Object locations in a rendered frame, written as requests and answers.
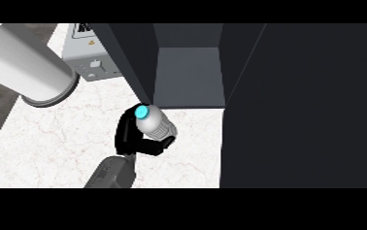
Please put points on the dark grey cabinet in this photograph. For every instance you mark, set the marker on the dark grey cabinet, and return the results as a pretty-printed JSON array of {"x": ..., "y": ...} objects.
[{"x": 188, "y": 75}]

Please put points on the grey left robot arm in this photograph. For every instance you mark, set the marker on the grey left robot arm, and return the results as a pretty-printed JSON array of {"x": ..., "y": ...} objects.
[{"x": 112, "y": 174}]

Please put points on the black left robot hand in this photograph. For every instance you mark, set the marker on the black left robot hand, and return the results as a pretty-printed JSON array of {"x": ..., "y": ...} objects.
[{"x": 124, "y": 140}]

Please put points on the pale grey appliance box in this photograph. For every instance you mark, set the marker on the pale grey appliance box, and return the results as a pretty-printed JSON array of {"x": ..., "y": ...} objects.
[{"x": 87, "y": 59}]

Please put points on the white cylinder with grey rim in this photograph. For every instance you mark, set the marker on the white cylinder with grey rim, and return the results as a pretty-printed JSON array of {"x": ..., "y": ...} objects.
[{"x": 28, "y": 65}]

